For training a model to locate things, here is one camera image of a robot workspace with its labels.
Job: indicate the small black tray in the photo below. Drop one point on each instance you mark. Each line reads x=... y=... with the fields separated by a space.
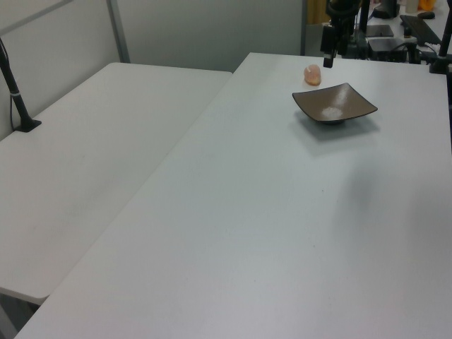
x=380 y=30

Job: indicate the black camera stand with clamp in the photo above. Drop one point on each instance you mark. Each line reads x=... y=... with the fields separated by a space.
x=443 y=49

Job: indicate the black computer mouse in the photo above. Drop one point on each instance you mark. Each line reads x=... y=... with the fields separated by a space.
x=426 y=15

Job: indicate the yellow wooden cabinet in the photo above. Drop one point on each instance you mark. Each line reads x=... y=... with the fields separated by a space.
x=316 y=12

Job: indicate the white bottle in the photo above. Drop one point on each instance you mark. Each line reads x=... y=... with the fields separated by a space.
x=411 y=5

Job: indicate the grey partition frame post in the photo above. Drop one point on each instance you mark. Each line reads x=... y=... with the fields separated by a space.
x=118 y=31

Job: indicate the brown square ceramic plate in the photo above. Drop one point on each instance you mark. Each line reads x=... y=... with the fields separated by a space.
x=333 y=104

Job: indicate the black computer keyboard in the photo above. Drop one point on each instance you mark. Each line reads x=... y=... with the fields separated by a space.
x=420 y=28

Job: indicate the black camera stand pole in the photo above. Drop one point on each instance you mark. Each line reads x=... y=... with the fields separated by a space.
x=16 y=93

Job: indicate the orange bread roll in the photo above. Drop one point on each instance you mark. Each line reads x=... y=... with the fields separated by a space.
x=312 y=75

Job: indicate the grey partition edge post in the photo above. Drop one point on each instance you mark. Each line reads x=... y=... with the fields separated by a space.
x=304 y=28

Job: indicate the yellow container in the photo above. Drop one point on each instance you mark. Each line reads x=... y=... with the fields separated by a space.
x=426 y=4

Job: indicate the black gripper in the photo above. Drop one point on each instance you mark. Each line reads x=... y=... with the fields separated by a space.
x=344 y=8

